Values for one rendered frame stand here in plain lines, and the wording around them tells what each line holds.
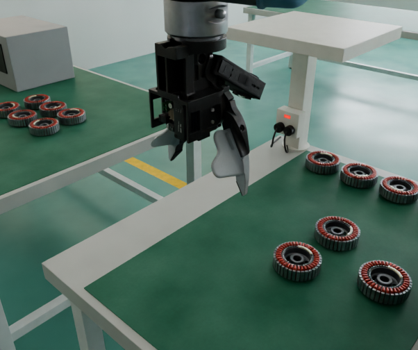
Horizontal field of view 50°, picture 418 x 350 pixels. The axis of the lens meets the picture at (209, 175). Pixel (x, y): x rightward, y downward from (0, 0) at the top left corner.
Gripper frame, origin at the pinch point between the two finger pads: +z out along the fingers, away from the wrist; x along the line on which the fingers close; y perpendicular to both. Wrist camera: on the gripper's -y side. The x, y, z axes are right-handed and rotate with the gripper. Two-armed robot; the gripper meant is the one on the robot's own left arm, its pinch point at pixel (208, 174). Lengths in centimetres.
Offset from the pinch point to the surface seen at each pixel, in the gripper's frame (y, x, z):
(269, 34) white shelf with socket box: -59, -35, -5
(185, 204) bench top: -34, -42, 41
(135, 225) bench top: -17, -45, 41
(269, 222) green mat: -44, -19, 40
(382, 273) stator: -44, 13, 39
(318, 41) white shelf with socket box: -62, -21, -5
